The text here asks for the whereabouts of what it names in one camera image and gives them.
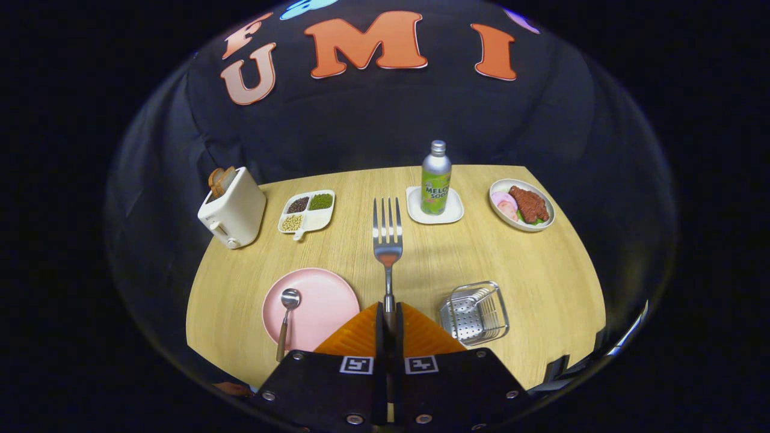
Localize metal spoon with brown handle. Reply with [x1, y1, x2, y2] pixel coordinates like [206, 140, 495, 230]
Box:
[276, 289, 301, 363]

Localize white oval food plate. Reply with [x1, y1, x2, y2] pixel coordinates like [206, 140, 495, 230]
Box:
[488, 179, 555, 232]

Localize bread slice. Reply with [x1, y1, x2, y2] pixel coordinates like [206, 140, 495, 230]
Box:
[208, 167, 236, 199]

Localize pink round plate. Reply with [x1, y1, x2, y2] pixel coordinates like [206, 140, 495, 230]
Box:
[262, 268, 360, 352]

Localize metal fork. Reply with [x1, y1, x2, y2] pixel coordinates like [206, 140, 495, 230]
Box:
[372, 197, 404, 331]

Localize brown meat steak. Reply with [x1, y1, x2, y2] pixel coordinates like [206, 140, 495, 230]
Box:
[509, 185, 549, 224]

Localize green soda bottle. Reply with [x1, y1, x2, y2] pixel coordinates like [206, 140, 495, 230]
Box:
[420, 140, 452, 216]

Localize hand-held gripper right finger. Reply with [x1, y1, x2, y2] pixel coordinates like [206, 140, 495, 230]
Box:
[394, 302, 533, 433]

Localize pink ham slices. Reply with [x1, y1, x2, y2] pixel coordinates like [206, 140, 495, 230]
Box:
[491, 192, 519, 221]

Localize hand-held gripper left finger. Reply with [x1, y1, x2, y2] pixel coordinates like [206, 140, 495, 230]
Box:
[250, 302, 389, 433]

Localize white square coaster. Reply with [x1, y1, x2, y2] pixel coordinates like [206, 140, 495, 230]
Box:
[406, 186, 464, 225]

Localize metal wire cutlery basket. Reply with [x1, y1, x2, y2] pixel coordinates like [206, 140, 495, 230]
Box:
[439, 281, 510, 346]

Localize cream white toaster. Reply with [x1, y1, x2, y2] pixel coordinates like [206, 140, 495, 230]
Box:
[197, 167, 267, 250]

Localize white divided bean dish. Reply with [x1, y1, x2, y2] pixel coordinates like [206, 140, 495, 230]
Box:
[277, 190, 336, 241]

